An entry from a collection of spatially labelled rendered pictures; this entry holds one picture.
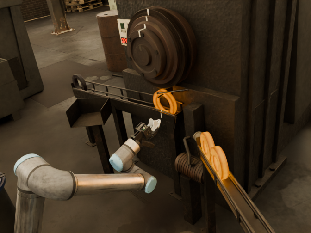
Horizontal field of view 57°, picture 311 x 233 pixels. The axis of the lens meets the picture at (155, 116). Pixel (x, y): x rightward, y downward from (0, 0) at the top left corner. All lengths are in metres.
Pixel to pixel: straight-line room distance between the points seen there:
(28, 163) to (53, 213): 1.21
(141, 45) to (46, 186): 0.90
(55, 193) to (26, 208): 0.19
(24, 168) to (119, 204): 1.16
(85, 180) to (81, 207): 1.13
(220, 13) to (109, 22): 3.14
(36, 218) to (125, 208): 1.00
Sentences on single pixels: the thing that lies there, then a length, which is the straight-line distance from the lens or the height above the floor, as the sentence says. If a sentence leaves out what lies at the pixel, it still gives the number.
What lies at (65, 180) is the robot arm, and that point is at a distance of 1.17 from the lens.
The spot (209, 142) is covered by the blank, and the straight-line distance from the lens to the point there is 1.44.
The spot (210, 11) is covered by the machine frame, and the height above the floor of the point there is 1.31.
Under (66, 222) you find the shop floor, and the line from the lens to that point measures 2.31.
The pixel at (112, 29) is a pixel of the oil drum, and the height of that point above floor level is 0.68.
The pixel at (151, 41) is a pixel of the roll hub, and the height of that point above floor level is 1.20.
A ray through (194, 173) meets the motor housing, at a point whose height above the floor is 0.50.
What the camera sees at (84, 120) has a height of 0.59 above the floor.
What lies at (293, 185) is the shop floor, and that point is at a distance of 2.40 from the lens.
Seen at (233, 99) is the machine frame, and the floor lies 0.87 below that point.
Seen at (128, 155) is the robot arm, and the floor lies 0.70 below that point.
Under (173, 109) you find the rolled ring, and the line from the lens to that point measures 1.81.
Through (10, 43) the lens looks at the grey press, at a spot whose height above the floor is 0.81.
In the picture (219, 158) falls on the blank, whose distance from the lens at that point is 1.31.
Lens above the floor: 1.61
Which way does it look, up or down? 30 degrees down
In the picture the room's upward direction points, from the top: 8 degrees counter-clockwise
